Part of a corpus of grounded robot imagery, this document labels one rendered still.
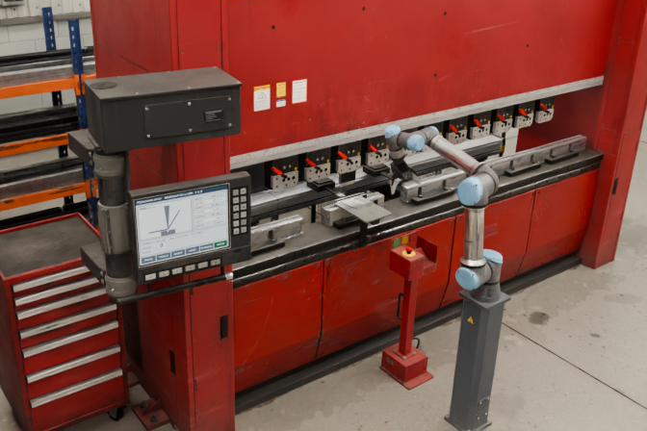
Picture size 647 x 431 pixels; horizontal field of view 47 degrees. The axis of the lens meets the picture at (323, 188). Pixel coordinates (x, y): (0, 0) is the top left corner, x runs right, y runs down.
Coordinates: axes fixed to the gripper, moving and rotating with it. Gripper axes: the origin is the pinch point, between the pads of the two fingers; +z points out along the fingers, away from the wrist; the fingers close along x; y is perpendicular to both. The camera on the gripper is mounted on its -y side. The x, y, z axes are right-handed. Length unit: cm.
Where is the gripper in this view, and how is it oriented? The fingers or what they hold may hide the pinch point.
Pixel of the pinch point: (406, 190)
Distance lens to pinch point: 375.3
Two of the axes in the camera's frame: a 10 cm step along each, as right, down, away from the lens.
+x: -9.3, 3.5, -1.0
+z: 2.4, 8.1, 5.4
